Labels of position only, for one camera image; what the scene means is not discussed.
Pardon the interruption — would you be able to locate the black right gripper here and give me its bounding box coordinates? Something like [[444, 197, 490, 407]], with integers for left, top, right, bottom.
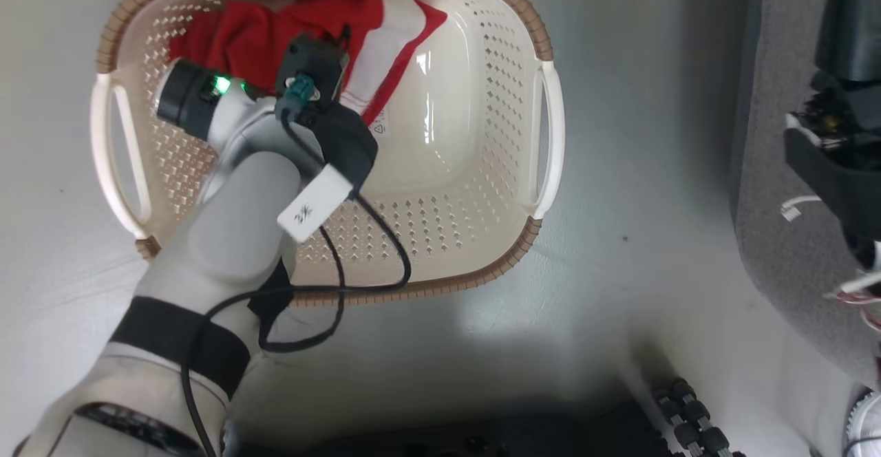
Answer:
[[814, 0, 881, 92]]

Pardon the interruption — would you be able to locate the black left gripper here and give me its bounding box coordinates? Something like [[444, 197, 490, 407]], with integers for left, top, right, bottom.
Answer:
[[296, 102, 379, 193]]

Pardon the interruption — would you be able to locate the red and white garment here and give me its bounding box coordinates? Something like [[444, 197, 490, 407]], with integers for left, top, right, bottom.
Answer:
[[169, 0, 449, 127]]

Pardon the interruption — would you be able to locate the grey fabric sofa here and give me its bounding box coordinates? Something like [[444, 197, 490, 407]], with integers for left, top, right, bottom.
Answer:
[[728, 0, 881, 390]]

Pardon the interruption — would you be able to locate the white labelled adapter box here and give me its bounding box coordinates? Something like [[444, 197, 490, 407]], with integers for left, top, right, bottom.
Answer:
[[277, 163, 354, 244]]

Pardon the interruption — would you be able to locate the cream perforated laundry basket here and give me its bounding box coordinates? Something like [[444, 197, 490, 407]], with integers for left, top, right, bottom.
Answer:
[[89, 0, 566, 308]]

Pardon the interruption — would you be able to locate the black roller omni wheel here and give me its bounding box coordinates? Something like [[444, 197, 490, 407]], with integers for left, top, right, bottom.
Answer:
[[650, 376, 750, 457]]

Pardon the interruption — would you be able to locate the thin black cable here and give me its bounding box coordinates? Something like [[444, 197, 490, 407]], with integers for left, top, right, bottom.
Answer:
[[258, 226, 346, 354], [180, 192, 413, 457]]

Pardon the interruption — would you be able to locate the white connector wire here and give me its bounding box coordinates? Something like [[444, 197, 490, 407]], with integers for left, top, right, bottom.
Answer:
[[781, 195, 824, 222]]

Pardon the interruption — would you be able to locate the red and white wire bundle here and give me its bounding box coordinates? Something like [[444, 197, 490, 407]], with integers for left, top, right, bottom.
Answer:
[[824, 268, 881, 331]]

